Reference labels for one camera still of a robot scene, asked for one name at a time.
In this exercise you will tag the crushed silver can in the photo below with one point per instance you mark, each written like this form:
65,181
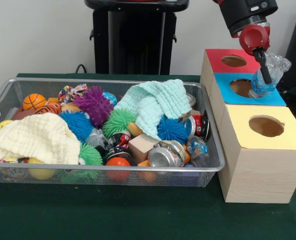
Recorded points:
163,156

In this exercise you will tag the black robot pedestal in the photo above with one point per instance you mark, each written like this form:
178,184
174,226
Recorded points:
133,40

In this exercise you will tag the orange red ball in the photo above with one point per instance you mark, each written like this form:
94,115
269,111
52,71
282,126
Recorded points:
118,162

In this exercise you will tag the clear mesh bin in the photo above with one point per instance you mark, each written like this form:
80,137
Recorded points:
203,177

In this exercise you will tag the purple spiky ball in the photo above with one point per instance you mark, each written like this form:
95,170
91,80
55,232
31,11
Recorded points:
92,105

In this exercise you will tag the dark green table cloth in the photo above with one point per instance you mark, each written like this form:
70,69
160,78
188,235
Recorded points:
138,215

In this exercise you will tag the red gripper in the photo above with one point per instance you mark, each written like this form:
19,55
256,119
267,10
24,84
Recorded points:
255,37

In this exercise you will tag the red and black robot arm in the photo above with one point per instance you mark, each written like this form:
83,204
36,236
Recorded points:
245,15

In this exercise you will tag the tiger striped toy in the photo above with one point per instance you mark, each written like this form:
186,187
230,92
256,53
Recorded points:
50,108

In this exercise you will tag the cream yellow cloth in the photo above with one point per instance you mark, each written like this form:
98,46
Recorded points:
38,137

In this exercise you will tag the crushed clear plastic bottle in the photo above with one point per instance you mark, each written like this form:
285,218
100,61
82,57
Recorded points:
277,65

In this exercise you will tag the green spiky ball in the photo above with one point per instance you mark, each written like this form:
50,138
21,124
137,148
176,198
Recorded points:
118,121
90,155

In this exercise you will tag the blue spiky ball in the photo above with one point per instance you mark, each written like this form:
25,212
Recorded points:
75,124
172,129

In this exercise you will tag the orange mini basketball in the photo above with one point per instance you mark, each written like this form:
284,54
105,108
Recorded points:
34,101

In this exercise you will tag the wooden box with three holes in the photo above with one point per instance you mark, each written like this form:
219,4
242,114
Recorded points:
258,170

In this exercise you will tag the mint green cloth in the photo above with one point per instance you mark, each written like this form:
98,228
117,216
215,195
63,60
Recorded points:
153,105

